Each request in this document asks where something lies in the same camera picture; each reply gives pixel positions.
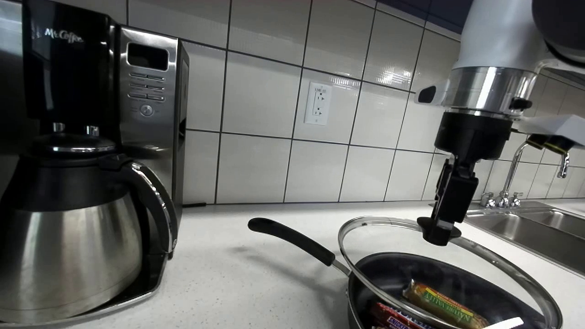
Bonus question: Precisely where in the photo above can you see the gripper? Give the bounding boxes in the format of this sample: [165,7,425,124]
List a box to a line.
[431,111,514,230]

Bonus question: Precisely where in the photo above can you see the glass pan lid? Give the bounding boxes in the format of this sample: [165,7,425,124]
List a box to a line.
[338,216,564,329]

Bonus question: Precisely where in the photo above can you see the chrome tap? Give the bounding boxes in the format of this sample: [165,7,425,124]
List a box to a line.
[479,139,572,209]

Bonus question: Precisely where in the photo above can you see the steel sink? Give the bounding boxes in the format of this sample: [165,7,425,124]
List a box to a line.
[463,207,585,276]

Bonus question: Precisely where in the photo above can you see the black frying pan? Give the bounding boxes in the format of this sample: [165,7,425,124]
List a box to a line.
[247,217,564,329]

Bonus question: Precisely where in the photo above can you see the green yellow snack bar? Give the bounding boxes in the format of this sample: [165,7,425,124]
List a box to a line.
[402,279,490,329]

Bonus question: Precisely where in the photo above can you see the red snack bar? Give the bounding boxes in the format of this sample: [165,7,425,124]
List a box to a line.
[369,302,437,329]

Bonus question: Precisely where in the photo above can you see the white plastic utensil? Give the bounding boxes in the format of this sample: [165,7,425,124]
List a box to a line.
[481,316,525,329]

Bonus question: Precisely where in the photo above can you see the black steel coffee maker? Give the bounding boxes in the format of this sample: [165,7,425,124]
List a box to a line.
[0,0,191,328]

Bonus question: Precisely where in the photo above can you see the steel coffee carafe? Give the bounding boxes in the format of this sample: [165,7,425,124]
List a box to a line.
[0,132,179,325]

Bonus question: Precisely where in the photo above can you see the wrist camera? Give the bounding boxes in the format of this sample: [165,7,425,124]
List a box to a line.
[513,114,585,154]

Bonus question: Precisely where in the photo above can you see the white wall socket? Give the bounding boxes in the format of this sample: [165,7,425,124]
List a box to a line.
[304,81,333,126]

